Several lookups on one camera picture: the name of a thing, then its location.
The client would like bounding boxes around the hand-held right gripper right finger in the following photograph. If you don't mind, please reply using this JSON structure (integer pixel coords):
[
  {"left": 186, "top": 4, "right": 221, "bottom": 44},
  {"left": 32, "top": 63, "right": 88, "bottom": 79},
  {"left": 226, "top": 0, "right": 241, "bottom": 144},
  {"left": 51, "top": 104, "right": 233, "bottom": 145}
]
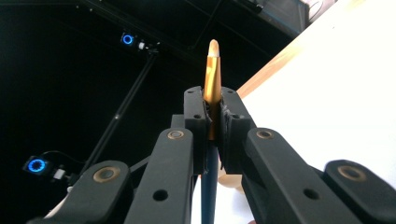
[{"left": 219, "top": 87, "right": 258, "bottom": 175}]

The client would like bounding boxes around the black tripod stand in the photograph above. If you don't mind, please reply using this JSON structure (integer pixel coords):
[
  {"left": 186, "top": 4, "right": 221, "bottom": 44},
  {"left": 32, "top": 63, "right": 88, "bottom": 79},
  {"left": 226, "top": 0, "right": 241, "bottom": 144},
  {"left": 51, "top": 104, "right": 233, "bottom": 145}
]
[{"left": 78, "top": 46, "right": 162, "bottom": 176}]

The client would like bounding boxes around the dark grey cabinet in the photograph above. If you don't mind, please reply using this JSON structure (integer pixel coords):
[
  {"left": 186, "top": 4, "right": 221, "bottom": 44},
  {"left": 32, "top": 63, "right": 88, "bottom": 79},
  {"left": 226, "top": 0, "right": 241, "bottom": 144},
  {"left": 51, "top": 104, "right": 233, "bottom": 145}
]
[{"left": 230, "top": 0, "right": 312, "bottom": 39}]

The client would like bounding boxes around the round wooden pen holder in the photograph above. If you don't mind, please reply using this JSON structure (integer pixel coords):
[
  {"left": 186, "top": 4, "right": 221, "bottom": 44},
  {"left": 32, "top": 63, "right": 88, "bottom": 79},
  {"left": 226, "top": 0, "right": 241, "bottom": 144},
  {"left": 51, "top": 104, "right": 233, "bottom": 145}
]
[{"left": 217, "top": 167, "right": 245, "bottom": 191}]

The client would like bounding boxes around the wooden table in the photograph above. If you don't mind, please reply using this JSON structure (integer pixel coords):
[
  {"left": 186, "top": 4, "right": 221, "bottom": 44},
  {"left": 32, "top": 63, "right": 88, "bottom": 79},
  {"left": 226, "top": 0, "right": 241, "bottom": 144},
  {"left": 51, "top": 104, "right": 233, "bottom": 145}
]
[{"left": 235, "top": 29, "right": 314, "bottom": 100}]

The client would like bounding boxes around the white floor cable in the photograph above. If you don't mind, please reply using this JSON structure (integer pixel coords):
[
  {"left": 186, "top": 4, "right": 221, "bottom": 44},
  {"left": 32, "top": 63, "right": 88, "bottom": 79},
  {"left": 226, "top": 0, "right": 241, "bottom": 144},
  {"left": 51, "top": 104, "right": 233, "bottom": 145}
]
[{"left": 298, "top": 0, "right": 339, "bottom": 17}]

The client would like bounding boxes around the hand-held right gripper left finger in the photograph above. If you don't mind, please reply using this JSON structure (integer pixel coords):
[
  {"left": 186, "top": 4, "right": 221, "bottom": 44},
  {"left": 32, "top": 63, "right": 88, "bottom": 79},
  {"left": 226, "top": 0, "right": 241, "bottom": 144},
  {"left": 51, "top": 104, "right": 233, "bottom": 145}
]
[{"left": 171, "top": 86, "right": 209, "bottom": 175}]

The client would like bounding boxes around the dark blue gold-tipped pen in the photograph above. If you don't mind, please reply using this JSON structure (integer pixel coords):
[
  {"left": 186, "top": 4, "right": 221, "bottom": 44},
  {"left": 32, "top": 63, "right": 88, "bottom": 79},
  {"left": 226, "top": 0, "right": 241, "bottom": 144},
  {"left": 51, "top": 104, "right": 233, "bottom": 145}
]
[{"left": 200, "top": 38, "right": 223, "bottom": 224}]

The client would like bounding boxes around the white board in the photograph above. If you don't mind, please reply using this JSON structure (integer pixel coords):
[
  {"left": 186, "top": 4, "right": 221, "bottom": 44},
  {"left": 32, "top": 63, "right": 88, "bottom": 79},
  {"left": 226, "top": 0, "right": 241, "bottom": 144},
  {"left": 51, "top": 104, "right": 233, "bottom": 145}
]
[{"left": 190, "top": 0, "right": 396, "bottom": 224}]

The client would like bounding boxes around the camera with blue ring light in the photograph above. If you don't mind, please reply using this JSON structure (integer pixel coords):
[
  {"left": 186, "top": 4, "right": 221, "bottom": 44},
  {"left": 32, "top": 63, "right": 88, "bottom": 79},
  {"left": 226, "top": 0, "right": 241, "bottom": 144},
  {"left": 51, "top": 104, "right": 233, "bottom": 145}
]
[
  {"left": 21, "top": 154, "right": 68, "bottom": 181},
  {"left": 120, "top": 31, "right": 148, "bottom": 51}
]

